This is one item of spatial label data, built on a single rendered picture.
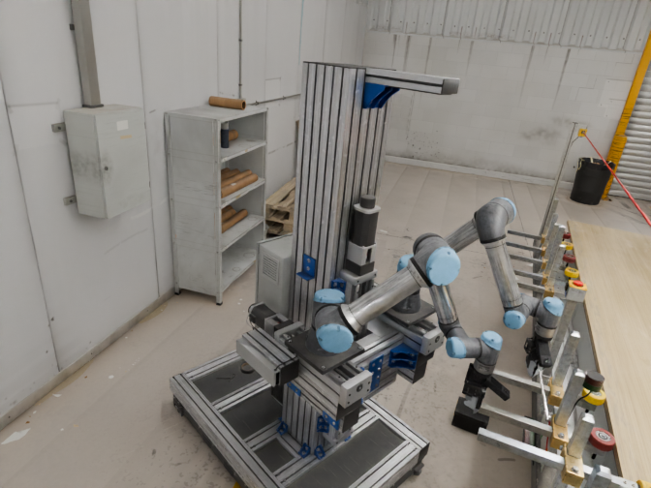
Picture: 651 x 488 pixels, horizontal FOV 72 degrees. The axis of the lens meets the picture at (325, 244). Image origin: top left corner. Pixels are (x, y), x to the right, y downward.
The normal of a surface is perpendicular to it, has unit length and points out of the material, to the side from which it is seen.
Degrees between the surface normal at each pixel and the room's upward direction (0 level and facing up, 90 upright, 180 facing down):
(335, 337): 95
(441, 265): 85
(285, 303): 90
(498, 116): 90
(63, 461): 0
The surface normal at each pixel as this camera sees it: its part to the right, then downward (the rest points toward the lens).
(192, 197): -0.29, 0.37
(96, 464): 0.08, -0.91
